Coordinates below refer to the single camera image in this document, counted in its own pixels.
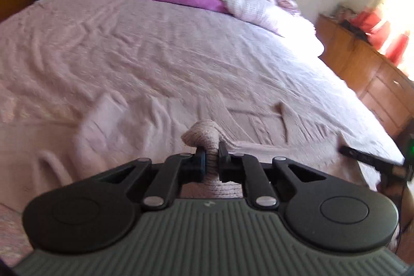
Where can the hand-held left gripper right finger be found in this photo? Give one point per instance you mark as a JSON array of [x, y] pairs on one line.
[[223, 162]]

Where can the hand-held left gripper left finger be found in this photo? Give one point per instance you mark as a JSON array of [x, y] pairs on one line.
[[200, 163]]

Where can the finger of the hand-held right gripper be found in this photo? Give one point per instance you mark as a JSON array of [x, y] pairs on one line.
[[365, 159]]

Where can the pink knitted sweater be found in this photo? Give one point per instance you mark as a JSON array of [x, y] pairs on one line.
[[203, 133]]

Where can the brown wooden dresser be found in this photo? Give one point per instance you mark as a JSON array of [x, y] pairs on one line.
[[362, 62]]

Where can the red bags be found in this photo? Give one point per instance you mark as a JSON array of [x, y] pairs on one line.
[[385, 30]]

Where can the light pink textured bedspread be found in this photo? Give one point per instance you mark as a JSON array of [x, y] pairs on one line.
[[129, 53]]

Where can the pink checkered pillow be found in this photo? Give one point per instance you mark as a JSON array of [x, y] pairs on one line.
[[258, 1]]

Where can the pink floral bed sheet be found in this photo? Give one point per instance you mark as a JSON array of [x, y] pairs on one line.
[[11, 230]]

